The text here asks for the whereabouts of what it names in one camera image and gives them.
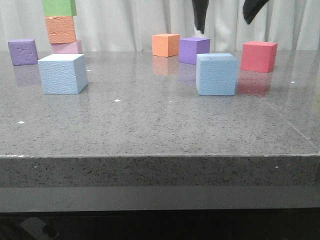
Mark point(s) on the purple foam block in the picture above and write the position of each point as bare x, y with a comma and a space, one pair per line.
190, 47

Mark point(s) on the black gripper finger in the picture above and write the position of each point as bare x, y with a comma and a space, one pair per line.
251, 8
200, 8

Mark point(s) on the green foam block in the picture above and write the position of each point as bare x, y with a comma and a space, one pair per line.
59, 8

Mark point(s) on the purple foam block dented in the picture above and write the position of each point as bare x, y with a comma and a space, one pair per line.
23, 51

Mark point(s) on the pink foam block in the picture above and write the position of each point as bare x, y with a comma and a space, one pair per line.
67, 48

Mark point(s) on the white curtain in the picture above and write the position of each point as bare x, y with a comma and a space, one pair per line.
128, 25

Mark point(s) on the light blue foam block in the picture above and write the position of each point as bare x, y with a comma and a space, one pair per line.
216, 74
63, 73

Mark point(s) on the orange foam block stacked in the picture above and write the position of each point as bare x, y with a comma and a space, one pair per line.
60, 29

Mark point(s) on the red foam block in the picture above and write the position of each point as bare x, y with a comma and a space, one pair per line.
258, 56

